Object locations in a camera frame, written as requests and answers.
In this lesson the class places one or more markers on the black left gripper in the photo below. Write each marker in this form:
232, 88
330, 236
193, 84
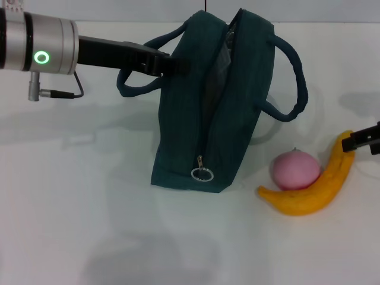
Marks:
118, 56

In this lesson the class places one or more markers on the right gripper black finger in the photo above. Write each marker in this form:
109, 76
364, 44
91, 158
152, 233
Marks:
362, 138

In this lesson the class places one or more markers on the dark teal fabric bag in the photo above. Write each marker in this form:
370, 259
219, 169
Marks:
190, 118

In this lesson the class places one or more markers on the yellow banana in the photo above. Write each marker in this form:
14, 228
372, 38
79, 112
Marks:
326, 184

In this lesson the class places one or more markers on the pink peach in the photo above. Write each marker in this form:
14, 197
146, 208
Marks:
297, 170

